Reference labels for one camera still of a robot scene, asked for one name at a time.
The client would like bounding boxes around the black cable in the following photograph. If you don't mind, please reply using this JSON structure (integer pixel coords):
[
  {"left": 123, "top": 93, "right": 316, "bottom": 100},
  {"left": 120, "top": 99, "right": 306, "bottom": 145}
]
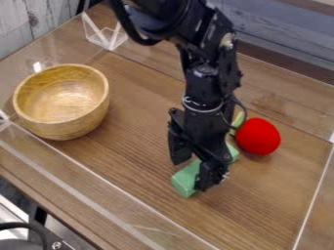
[{"left": 0, "top": 221, "right": 44, "bottom": 250}]

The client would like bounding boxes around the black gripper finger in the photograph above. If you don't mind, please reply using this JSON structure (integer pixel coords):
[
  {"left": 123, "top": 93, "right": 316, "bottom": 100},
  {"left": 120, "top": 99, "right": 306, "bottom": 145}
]
[
  {"left": 195, "top": 161, "right": 229, "bottom": 191},
  {"left": 168, "top": 130, "right": 192, "bottom": 165}
]

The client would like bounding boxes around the brown wooden bowl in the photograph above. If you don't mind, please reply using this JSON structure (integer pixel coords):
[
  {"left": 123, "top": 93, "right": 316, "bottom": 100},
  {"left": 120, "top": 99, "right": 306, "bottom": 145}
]
[{"left": 12, "top": 63, "right": 111, "bottom": 141}]

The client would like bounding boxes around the green rectangular block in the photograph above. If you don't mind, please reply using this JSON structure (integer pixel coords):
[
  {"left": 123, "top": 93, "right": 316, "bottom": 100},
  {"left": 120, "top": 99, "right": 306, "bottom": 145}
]
[{"left": 169, "top": 142, "right": 241, "bottom": 198}]

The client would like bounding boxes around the clear acrylic tray wall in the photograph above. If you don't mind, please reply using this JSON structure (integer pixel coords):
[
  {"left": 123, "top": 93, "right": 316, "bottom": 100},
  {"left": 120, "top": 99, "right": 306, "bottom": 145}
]
[{"left": 0, "top": 111, "right": 217, "bottom": 250}]

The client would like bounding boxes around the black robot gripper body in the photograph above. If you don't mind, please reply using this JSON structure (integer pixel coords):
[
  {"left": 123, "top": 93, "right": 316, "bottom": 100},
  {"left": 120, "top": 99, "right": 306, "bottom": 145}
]
[{"left": 168, "top": 101, "right": 232, "bottom": 162}]

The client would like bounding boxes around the black metal table frame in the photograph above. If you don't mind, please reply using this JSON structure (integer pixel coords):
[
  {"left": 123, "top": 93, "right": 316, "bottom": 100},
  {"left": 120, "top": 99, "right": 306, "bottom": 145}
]
[{"left": 28, "top": 206, "right": 76, "bottom": 250}]

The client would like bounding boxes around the clear acrylic corner bracket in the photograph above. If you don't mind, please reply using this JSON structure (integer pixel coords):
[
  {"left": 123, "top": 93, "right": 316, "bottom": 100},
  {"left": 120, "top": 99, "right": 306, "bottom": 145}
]
[{"left": 81, "top": 13, "right": 128, "bottom": 51}]

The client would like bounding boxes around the red plush tomato toy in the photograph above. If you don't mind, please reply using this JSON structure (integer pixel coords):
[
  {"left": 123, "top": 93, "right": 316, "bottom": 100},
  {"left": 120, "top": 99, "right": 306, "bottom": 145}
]
[{"left": 229, "top": 112, "right": 282, "bottom": 155}]

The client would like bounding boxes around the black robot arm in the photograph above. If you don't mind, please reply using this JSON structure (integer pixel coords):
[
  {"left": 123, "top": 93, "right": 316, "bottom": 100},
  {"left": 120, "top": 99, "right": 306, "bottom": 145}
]
[{"left": 108, "top": 0, "right": 243, "bottom": 191}]

